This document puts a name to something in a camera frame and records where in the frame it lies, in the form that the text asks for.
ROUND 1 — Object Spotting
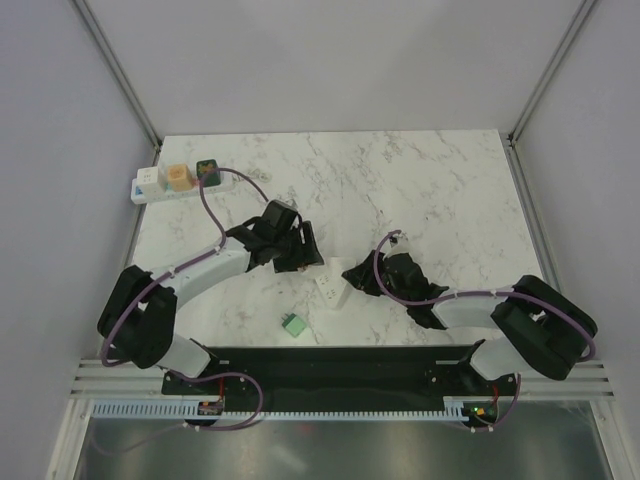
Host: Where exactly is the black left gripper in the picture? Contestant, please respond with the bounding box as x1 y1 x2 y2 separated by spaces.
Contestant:
273 222 322 274

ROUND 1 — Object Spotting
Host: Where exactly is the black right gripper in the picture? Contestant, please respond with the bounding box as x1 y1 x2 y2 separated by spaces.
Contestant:
343 250 411 307

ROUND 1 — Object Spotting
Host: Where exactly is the small white power socket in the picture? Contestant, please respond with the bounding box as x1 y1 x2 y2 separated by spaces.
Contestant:
314 257 356 310

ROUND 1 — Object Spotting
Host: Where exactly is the green plug adapter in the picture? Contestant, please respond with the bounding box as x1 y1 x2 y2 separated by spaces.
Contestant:
281 313 307 338

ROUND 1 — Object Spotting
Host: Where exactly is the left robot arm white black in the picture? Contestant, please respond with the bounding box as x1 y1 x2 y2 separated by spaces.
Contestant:
97 200 324 393

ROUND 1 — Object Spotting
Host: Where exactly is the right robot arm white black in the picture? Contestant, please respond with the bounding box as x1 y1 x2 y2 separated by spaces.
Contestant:
342 250 597 394

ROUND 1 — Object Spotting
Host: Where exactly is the dark green cube plug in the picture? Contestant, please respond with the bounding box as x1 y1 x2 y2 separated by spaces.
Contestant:
196 159 222 188

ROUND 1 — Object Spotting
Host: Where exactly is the orange cube plug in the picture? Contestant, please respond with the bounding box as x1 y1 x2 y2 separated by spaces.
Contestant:
167 164 194 192

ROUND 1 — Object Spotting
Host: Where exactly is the white cube plug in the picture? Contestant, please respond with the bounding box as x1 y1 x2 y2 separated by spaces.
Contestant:
136 166 166 198

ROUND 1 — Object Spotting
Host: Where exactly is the long white power strip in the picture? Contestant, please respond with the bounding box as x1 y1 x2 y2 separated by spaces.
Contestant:
130 174 234 205

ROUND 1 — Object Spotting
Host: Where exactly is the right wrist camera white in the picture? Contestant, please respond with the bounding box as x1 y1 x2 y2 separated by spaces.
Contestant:
390 234 407 246

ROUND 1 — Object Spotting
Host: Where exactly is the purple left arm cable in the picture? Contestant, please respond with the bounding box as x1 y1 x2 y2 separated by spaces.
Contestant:
99 168 265 454

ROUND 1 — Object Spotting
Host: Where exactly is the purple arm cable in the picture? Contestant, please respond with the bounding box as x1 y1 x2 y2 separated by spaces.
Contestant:
374 228 599 434
99 168 265 454

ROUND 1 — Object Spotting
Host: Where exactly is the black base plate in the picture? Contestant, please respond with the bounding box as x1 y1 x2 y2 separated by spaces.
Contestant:
162 346 516 411

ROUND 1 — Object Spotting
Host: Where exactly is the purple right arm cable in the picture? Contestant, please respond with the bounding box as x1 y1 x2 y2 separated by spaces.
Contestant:
374 228 599 434

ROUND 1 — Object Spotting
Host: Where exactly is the white slotted cable duct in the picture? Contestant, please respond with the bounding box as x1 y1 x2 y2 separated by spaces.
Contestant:
92 396 516 424

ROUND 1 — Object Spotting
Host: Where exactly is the aluminium rail profile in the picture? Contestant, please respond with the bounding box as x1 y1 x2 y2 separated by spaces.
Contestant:
70 359 614 401

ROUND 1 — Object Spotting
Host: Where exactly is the left aluminium frame post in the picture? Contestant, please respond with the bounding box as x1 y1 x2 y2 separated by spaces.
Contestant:
69 0 163 154

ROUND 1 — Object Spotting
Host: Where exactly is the aluminium frame post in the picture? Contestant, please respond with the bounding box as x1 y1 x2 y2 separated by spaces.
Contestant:
69 0 163 154
505 0 600 146

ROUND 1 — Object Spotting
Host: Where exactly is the right aluminium frame post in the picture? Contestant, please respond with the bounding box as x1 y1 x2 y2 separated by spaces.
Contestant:
505 0 600 146

